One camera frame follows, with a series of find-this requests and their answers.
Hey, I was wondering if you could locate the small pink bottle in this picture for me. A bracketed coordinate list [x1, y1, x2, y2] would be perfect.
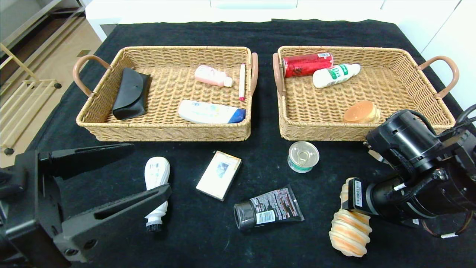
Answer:
[194, 64, 234, 88]

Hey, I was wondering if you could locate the white bottle green label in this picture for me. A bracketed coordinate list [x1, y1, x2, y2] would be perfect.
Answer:
[312, 63, 361, 89]

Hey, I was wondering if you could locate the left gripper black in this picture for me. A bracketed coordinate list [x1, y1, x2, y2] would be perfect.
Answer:
[0, 143, 167, 268]

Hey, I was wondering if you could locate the small tin can green label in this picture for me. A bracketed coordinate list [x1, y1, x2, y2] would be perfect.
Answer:
[287, 141, 320, 174]

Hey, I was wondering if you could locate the right arm thin tagged cable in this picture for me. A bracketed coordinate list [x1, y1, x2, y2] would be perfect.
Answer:
[419, 210, 476, 239]

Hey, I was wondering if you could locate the grey shelf unit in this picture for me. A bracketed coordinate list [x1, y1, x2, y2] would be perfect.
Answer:
[0, 0, 87, 51]

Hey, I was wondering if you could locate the wicker basket holding toiletries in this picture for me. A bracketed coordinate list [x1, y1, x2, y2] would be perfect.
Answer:
[72, 45, 259, 143]

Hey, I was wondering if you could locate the white bottle blue cap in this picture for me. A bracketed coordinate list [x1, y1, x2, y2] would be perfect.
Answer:
[177, 99, 247, 125]

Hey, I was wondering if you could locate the ridged long bread loaf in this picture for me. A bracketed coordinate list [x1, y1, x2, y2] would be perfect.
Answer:
[328, 177, 373, 258]

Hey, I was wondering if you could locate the black cosmetic tube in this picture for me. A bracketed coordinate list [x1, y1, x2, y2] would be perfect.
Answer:
[233, 185, 305, 231]

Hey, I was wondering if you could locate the white brush-tip bottle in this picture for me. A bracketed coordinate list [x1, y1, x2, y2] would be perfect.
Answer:
[144, 156, 171, 233]

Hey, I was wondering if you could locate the light wooden slatted rack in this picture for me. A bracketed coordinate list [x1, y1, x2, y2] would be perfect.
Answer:
[0, 43, 62, 157]

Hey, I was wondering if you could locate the red soda can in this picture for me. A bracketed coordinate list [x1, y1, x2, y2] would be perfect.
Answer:
[281, 52, 334, 79]

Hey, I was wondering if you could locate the black glasses case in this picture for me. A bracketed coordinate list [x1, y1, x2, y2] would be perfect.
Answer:
[112, 67, 152, 121]

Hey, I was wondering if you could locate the wicker basket holding food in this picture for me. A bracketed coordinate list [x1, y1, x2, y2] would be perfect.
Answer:
[272, 45, 460, 142]

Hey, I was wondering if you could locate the black table cloth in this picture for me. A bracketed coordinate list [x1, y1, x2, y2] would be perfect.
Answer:
[0, 19, 476, 268]

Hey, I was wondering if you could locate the white gold-edged card box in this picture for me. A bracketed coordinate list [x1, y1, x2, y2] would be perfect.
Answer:
[195, 150, 242, 202]

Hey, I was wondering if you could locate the right arm thick black cable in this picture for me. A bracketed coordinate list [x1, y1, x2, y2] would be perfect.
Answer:
[455, 104, 476, 129]

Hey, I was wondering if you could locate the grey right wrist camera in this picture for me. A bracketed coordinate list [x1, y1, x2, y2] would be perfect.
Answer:
[367, 143, 389, 165]

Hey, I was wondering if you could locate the round brown bun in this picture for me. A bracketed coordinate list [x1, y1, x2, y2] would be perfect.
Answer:
[342, 100, 382, 124]

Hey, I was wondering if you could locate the white pen pink tip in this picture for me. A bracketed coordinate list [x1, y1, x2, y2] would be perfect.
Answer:
[238, 63, 247, 102]

